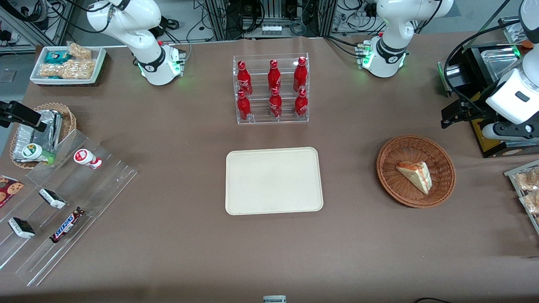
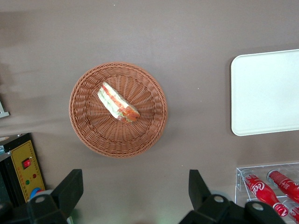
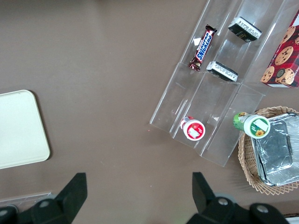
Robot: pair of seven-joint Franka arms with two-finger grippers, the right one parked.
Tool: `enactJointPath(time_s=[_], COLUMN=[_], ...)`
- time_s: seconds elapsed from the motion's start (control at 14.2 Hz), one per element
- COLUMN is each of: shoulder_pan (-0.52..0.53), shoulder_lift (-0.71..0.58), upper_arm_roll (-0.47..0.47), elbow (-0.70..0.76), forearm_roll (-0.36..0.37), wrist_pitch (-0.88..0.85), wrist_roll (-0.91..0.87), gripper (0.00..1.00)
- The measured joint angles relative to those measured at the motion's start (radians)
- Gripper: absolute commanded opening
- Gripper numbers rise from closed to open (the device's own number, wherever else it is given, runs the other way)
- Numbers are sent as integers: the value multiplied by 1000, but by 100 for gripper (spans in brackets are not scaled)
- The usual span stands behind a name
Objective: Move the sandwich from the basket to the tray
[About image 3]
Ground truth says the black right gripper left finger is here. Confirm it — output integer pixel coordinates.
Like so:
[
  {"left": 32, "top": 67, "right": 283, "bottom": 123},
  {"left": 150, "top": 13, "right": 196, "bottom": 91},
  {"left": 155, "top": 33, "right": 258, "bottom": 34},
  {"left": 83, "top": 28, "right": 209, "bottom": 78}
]
[{"left": 0, "top": 172, "right": 88, "bottom": 224}]

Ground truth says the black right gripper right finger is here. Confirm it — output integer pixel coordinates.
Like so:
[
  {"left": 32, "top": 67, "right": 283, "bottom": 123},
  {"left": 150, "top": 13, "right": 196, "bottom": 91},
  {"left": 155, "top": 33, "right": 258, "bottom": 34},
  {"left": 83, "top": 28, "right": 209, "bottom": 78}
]
[{"left": 186, "top": 172, "right": 287, "bottom": 224}]

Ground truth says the small light wicker basket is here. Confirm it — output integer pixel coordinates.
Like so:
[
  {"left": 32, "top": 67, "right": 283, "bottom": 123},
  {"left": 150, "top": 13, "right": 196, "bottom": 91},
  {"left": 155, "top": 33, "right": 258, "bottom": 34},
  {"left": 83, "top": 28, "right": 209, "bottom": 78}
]
[{"left": 237, "top": 106, "right": 299, "bottom": 196}]

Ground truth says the cream rectangular serving tray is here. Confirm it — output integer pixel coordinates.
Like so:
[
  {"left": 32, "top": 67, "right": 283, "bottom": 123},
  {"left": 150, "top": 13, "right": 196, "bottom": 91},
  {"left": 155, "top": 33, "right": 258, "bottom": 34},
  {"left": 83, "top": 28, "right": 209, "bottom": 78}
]
[{"left": 0, "top": 90, "right": 51, "bottom": 170}]

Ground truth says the clear acrylic bottle rack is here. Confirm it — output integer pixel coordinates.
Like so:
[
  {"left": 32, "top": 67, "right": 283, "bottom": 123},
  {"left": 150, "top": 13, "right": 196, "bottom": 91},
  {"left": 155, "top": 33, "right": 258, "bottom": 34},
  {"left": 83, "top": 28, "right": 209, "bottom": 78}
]
[{"left": 0, "top": 191, "right": 52, "bottom": 206}]

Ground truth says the red capped drink bottle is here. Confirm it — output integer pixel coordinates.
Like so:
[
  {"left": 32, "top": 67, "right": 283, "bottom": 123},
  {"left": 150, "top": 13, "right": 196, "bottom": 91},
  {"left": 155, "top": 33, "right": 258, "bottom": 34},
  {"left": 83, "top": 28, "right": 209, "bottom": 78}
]
[{"left": 179, "top": 116, "right": 206, "bottom": 140}]

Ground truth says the aluminium foil container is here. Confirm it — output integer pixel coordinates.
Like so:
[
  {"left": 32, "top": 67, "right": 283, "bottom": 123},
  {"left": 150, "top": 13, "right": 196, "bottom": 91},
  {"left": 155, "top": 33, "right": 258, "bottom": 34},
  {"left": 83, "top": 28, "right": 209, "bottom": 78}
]
[{"left": 252, "top": 111, "right": 299, "bottom": 187}]

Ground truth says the green white cup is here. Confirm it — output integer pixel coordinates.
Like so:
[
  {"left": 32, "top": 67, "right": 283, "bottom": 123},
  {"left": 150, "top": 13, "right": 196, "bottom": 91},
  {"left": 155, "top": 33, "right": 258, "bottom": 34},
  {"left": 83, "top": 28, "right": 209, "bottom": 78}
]
[{"left": 233, "top": 112, "right": 271, "bottom": 140}]

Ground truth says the clear acrylic stepped display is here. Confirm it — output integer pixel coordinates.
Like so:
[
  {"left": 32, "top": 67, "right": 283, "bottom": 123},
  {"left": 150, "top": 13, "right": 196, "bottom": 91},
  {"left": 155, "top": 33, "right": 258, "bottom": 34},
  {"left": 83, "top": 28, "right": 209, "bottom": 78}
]
[{"left": 149, "top": 0, "right": 292, "bottom": 168}]

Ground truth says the black white snack box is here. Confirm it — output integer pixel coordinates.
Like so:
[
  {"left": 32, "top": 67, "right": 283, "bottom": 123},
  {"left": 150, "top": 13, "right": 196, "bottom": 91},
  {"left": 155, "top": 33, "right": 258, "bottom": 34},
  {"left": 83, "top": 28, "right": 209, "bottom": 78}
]
[
  {"left": 228, "top": 16, "right": 263, "bottom": 44},
  {"left": 206, "top": 61, "right": 239, "bottom": 82}
]

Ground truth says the Snickers chocolate bar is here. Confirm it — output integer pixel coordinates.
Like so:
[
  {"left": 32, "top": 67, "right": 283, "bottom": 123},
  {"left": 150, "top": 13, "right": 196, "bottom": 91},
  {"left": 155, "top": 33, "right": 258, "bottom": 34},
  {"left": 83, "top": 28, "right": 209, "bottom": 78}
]
[{"left": 188, "top": 24, "right": 218, "bottom": 71}]

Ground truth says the red chocolate chip cookie box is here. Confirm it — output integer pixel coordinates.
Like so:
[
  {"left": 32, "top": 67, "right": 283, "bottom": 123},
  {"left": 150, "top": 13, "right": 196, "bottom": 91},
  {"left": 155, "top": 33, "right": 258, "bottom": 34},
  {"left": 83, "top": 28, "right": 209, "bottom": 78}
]
[{"left": 260, "top": 9, "right": 299, "bottom": 89}]

